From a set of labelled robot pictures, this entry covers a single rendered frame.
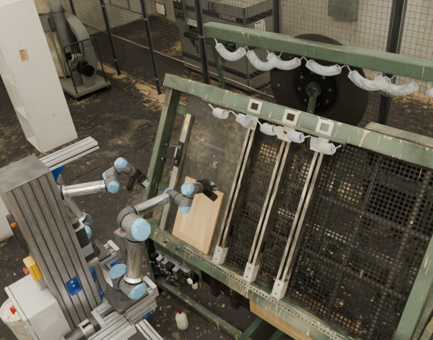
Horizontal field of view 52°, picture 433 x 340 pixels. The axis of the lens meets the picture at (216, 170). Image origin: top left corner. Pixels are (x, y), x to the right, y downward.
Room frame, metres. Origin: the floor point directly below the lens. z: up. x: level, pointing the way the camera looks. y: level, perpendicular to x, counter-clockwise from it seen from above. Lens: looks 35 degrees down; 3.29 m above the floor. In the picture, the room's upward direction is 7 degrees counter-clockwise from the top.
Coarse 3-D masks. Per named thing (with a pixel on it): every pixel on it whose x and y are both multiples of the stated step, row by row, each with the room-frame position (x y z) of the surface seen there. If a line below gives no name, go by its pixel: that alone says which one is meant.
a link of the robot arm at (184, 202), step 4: (176, 196) 2.21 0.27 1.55; (180, 196) 2.20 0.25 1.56; (184, 196) 2.16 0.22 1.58; (176, 200) 2.19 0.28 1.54; (180, 200) 2.17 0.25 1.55; (184, 200) 2.15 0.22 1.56; (188, 200) 2.15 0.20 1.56; (192, 200) 2.16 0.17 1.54; (180, 204) 2.15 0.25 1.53; (184, 204) 2.14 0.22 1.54; (188, 204) 2.14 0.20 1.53; (180, 208) 2.14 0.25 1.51; (184, 208) 2.13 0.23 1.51; (188, 208) 2.13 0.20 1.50
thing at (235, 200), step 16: (240, 112) 2.49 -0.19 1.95; (256, 112) 2.55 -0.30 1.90; (256, 128) 2.55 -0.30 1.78; (256, 144) 2.54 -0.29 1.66; (240, 160) 2.49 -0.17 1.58; (240, 176) 2.43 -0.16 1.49; (240, 192) 2.39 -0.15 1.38; (224, 224) 2.31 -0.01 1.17; (224, 240) 2.25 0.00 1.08; (224, 256) 2.23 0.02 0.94
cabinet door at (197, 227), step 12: (192, 180) 2.70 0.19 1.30; (216, 192) 2.53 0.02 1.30; (192, 204) 2.60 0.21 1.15; (204, 204) 2.54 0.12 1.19; (216, 204) 2.48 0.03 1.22; (180, 216) 2.61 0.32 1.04; (192, 216) 2.55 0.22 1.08; (204, 216) 2.49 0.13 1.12; (216, 216) 2.43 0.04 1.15; (180, 228) 2.56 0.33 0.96; (192, 228) 2.50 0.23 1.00; (204, 228) 2.44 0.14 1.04; (192, 240) 2.45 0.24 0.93; (204, 240) 2.39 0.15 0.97; (204, 252) 2.34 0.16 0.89
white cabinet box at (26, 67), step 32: (0, 0) 6.00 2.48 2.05; (32, 0) 5.89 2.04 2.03; (0, 32) 5.59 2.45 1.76; (32, 32) 5.81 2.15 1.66; (0, 64) 6.04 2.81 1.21; (32, 64) 5.73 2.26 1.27; (32, 96) 5.65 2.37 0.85; (64, 96) 5.89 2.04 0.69; (32, 128) 5.55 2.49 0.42; (64, 128) 5.81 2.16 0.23
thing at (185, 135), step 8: (192, 120) 2.97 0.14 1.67; (184, 136) 2.91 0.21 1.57; (184, 144) 2.88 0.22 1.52; (184, 152) 2.87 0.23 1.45; (176, 168) 2.82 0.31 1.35; (176, 176) 2.79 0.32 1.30; (176, 184) 2.78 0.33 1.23; (168, 208) 2.69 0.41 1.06; (168, 216) 2.68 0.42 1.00; (160, 224) 2.67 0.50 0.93
